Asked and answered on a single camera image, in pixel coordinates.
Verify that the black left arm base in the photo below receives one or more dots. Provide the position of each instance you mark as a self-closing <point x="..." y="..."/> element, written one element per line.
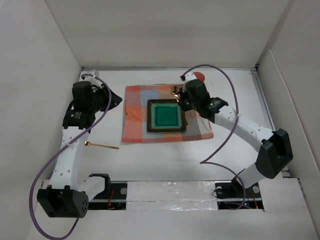
<point x="114" y="200"/>

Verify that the gold fork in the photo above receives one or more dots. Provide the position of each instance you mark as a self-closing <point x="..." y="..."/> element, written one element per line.
<point x="88" y="143"/>

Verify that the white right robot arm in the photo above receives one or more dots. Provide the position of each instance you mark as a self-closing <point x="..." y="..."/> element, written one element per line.
<point x="273" y="147"/>

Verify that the coral plastic cup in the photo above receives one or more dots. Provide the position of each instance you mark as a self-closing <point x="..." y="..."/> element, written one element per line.
<point x="200" y="76"/>

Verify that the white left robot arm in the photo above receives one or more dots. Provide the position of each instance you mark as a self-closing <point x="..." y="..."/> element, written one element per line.
<point x="65" y="196"/>

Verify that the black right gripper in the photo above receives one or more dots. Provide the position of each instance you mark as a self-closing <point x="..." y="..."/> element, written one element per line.
<point x="181" y="96"/>

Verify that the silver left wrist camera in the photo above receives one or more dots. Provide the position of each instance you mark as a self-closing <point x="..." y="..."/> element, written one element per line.
<point x="93" y="72"/>

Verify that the orange grey checkered cloth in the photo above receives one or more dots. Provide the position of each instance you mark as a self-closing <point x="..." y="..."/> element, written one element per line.
<point x="135" y="116"/>

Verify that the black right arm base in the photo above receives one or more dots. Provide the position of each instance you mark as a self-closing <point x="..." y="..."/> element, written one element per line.
<point x="230" y="196"/>

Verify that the green square ceramic plate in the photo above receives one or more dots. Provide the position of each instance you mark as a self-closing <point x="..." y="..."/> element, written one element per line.
<point x="165" y="116"/>

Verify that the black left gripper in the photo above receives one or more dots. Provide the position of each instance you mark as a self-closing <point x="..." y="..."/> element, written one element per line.
<point x="102" y="91"/>

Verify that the gold spoon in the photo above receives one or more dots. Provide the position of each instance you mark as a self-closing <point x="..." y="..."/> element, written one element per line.
<point x="174" y="92"/>

